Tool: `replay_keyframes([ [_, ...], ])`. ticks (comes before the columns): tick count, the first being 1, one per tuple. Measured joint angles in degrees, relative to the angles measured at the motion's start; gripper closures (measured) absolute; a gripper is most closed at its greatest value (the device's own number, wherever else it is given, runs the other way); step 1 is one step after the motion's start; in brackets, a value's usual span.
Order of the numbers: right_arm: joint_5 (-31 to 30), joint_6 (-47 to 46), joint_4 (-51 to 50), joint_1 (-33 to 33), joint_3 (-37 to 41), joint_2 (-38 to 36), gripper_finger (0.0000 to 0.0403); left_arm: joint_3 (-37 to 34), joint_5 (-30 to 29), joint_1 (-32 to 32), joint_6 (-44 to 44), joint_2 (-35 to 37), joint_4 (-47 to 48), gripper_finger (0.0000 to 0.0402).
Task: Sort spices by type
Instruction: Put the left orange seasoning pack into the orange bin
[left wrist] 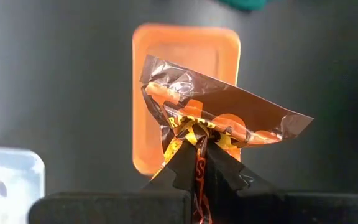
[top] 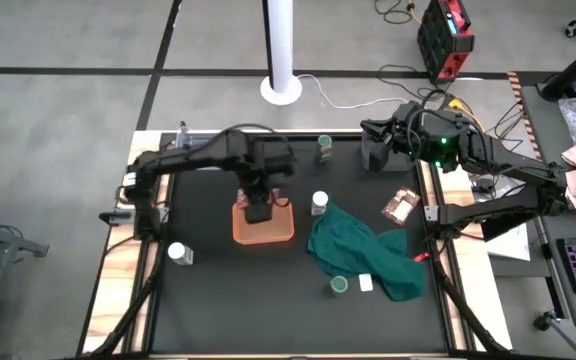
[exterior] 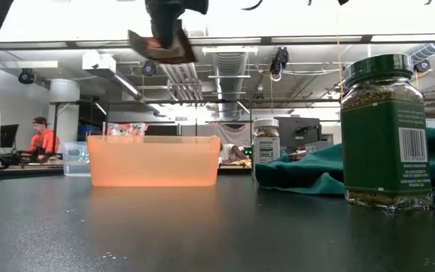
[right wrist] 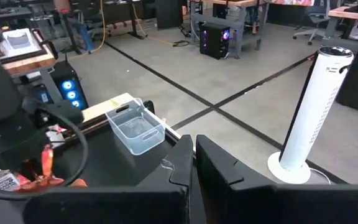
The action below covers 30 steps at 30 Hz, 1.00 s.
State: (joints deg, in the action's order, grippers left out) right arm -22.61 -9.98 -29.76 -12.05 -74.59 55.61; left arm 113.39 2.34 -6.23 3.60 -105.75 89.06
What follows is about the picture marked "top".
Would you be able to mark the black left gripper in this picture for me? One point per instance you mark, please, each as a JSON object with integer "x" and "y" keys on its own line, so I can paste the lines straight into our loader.
{"x": 258, "y": 210}

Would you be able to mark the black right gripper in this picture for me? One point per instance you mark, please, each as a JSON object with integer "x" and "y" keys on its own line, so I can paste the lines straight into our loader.
{"x": 393, "y": 132}

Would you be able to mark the brown spice packet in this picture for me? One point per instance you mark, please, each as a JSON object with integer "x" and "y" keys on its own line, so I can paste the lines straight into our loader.
{"x": 401, "y": 206}

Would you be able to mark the white-cap bagel sesame spice jar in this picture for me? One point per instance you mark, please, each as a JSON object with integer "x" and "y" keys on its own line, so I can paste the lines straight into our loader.
{"x": 178, "y": 251}

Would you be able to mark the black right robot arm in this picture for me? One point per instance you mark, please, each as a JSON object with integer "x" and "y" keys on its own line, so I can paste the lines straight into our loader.
{"x": 498, "y": 162}

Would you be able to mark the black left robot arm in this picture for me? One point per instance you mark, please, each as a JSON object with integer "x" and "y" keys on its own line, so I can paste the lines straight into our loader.
{"x": 193, "y": 152}

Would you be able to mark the orange plastic bin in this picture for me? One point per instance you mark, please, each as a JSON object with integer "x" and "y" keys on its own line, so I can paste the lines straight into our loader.
{"x": 268, "y": 232}

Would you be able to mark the clear plastic bin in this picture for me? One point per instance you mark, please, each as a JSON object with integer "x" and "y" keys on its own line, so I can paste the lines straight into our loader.
{"x": 193, "y": 140}

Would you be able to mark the dark green cloth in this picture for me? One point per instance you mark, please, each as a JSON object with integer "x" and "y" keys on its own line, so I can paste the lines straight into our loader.
{"x": 353, "y": 245}

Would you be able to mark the red and black case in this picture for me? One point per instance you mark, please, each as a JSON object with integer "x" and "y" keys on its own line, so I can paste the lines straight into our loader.
{"x": 443, "y": 45}

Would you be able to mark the white pole with round base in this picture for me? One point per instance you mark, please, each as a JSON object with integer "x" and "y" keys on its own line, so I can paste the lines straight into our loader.
{"x": 281, "y": 50}

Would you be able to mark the small white rectangular item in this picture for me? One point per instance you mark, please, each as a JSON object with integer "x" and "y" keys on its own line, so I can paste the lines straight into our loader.
{"x": 365, "y": 282}

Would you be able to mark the white tape roll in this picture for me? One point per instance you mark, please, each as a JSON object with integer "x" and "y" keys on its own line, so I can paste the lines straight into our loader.
{"x": 129, "y": 178}

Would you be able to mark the small red tag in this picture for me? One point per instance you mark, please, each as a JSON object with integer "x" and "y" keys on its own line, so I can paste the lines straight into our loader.
{"x": 422, "y": 257}

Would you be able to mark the striped warning tape strip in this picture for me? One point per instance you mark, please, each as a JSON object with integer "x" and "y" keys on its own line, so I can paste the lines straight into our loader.
{"x": 518, "y": 95}

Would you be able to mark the wooden table side board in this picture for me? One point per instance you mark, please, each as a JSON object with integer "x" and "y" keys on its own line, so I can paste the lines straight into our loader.
{"x": 113, "y": 300}
{"x": 490, "y": 325}

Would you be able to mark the white paper sheet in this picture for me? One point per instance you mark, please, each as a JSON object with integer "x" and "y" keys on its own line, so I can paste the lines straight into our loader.
{"x": 510, "y": 245}

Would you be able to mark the grey side desk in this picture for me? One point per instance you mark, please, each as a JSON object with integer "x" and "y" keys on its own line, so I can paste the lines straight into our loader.
{"x": 568, "y": 225}

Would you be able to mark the black desk caster leg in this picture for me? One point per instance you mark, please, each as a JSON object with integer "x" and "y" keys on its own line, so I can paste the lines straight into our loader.
{"x": 545, "y": 320}

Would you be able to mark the black table-level camera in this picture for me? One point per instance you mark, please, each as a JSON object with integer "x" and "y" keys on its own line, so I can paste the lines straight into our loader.
{"x": 115, "y": 217}

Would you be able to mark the black aluminium table frame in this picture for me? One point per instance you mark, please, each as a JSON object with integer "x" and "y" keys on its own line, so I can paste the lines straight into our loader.
{"x": 149, "y": 310}

